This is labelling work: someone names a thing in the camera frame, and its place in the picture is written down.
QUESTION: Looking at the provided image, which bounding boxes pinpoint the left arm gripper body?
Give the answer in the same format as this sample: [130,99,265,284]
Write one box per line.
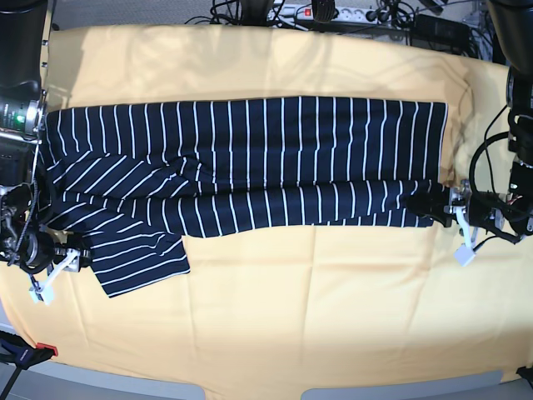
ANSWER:
[447,185,521,242]

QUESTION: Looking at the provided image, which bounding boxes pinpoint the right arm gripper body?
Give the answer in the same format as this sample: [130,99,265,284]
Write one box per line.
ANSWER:
[7,231,55,273]

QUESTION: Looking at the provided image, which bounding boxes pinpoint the navy white striped T-shirt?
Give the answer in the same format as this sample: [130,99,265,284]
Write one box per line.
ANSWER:
[37,97,448,298]

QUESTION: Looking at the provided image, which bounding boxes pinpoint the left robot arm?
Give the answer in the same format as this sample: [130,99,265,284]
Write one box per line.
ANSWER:
[467,1,532,244]

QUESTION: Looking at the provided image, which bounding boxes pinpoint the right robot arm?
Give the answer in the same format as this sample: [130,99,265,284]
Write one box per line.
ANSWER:
[1,1,450,297]

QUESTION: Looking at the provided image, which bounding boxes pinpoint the blue red table clamp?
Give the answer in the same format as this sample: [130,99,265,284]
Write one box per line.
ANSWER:
[1,331,58,400]

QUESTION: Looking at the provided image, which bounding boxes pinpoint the yellow table cloth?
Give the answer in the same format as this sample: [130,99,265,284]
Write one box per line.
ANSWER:
[1,25,532,399]

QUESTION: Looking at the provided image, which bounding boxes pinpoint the black clamp at right corner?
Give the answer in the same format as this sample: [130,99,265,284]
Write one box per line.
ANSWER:
[516,367,533,387]

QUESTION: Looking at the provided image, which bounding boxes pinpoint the black power adapter brick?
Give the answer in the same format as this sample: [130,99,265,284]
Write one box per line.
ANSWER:
[409,14,471,55]

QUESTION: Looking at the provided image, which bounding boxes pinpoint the white power strip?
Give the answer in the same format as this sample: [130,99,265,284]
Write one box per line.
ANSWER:
[268,1,385,25]

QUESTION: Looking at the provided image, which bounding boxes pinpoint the tangled black cables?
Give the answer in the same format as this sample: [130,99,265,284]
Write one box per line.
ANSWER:
[182,0,492,47]

